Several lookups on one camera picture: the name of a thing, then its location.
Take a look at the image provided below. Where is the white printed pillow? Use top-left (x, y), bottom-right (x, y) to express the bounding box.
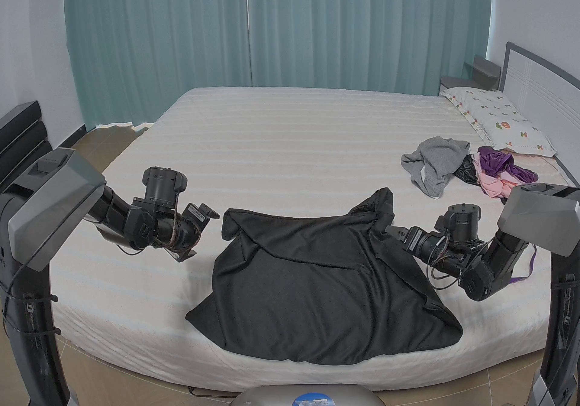
top-left (442, 87), bottom-right (558, 158)

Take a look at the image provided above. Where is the black chest of drawers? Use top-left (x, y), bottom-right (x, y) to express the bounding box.
top-left (0, 100), bottom-right (53, 189)

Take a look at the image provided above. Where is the blue-green curtain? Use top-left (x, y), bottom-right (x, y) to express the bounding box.
top-left (247, 0), bottom-right (495, 96)
top-left (63, 0), bottom-right (252, 130)

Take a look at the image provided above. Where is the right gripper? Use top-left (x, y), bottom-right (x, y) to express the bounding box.
top-left (385, 226), bottom-right (450, 267)

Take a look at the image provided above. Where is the bed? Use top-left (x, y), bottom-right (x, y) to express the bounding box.
top-left (25, 41), bottom-right (580, 393)

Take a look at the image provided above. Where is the pink garment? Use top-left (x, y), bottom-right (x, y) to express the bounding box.
top-left (476, 164), bottom-right (519, 203)

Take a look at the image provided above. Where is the black patterned garment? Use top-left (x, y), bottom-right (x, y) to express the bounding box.
top-left (453, 155), bottom-right (479, 187)

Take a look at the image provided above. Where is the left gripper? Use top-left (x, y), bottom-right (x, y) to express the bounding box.
top-left (158, 202), bottom-right (222, 254)

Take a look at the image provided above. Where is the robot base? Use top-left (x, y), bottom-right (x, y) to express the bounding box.
top-left (236, 386), bottom-right (379, 406)

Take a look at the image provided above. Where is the grey bedside table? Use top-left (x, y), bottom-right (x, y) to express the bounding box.
top-left (440, 55), bottom-right (503, 94)

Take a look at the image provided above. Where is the black T-shirt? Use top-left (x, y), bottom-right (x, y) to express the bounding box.
top-left (185, 187), bottom-right (464, 366)

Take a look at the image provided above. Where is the black cable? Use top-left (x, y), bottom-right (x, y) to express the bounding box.
top-left (187, 386), bottom-right (241, 398)

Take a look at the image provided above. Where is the grey garment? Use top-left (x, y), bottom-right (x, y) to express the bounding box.
top-left (401, 136), bottom-right (472, 200)

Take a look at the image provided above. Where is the purple garment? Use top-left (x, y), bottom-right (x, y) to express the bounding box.
top-left (473, 146), bottom-right (540, 284)

